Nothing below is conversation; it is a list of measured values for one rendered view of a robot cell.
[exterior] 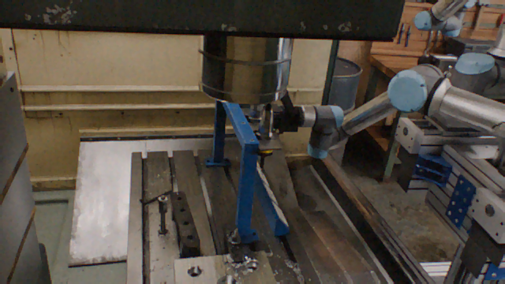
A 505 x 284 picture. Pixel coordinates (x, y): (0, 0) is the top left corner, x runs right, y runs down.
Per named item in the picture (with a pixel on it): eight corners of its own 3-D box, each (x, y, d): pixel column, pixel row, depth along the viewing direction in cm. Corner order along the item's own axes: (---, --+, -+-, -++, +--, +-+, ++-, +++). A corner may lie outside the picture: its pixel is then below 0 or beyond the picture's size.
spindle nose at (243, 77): (189, 74, 77) (191, 9, 71) (270, 74, 82) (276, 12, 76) (206, 108, 63) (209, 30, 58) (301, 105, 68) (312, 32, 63)
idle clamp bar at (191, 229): (185, 207, 132) (185, 190, 129) (201, 263, 111) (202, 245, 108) (169, 209, 131) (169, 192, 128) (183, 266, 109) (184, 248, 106)
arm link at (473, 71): (441, 86, 155) (452, 50, 149) (467, 84, 160) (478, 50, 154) (467, 97, 145) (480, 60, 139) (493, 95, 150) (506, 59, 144)
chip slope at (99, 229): (273, 177, 207) (279, 130, 196) (327, 281, 147) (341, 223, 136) (85, 187, 185) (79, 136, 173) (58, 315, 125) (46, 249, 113)
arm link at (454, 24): (428, 32, 173) (436, 5, 168) (448, 32, 177) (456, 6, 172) (443, 37, 166) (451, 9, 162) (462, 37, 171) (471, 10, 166)
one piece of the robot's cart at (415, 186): (471, 179, 177) (478, 161, 173) (486, 192, 168) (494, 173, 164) (394, 179, 171) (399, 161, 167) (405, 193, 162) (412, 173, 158)
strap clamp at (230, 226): (232, 252, 116) (236, 210, 109) (242, 289, 104) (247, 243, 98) (221, 254, 115) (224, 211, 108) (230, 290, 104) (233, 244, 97)
